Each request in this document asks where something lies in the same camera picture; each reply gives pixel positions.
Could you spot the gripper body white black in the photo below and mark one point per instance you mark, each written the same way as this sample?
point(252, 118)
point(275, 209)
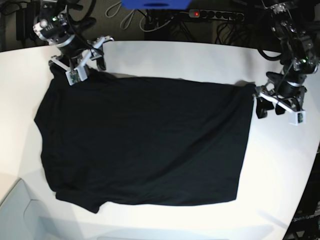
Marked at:
point(289, 95)
point(73, 61)

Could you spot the black graphic t-shirt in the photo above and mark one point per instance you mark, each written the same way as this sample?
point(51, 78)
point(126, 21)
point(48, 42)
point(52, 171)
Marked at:
point(143, 140)

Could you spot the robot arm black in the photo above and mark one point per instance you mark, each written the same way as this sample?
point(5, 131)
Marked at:
point(298, 56)
point(55, 26)

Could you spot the black equipment box left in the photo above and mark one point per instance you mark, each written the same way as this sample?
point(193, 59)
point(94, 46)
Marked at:
point(25, 16)

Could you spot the blue box overhead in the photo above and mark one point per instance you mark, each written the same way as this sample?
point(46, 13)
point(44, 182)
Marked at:
point(156, 4)

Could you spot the black power strip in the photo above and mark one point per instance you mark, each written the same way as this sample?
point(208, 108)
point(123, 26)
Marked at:
point(216, 15)

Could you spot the white bin corner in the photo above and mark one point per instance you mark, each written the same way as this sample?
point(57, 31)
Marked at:
point(19, 216)

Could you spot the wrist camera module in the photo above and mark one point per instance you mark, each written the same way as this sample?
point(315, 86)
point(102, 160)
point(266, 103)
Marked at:
point(76, 76)
point(297, 117)

